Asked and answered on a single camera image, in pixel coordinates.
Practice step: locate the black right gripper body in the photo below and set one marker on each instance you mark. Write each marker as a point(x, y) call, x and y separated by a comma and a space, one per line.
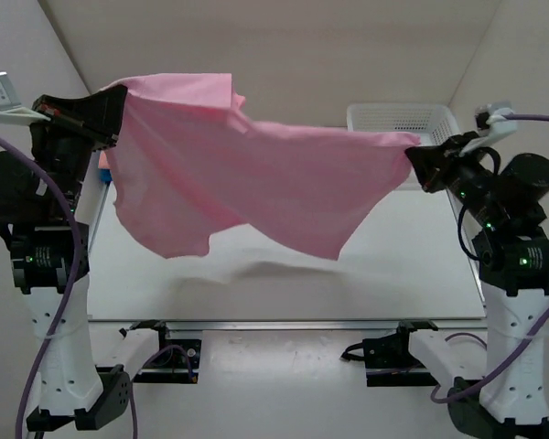
point(466, 179)

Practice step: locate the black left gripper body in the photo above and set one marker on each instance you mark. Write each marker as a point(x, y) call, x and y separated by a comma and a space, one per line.
point(80, 157)

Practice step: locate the pink t-shirt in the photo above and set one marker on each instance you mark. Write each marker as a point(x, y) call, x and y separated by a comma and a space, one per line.
point(190, 163)

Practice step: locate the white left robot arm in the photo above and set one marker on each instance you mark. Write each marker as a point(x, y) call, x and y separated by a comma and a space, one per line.
point(48, 250)

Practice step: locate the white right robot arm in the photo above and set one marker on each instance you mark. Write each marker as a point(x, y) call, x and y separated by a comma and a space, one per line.
point(512, 252)

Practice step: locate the folded salmon t-shirt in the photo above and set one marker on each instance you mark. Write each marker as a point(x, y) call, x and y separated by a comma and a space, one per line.
point(103, 162)

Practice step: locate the white plastic basket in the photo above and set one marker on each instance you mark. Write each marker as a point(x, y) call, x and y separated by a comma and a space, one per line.
point(432, 123)

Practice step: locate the folded blue t-shirt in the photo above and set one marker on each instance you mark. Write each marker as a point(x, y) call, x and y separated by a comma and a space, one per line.
point(105, 176)

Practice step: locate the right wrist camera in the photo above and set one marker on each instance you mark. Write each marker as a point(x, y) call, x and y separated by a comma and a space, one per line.
point(493, 126)

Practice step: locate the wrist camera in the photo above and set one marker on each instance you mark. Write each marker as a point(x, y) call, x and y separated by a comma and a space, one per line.
point(493, 126)
point(11, 109)

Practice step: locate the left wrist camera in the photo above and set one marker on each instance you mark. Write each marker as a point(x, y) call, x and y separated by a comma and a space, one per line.
point(11, 109)

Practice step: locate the aluminium table edge rail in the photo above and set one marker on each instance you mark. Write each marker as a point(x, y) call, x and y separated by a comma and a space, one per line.
point(403, 262)

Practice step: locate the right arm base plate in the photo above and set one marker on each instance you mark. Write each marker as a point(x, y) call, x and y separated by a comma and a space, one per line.
point(388, 364)

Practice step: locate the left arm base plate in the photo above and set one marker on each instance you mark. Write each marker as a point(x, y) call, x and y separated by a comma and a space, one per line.
point(178, 361)

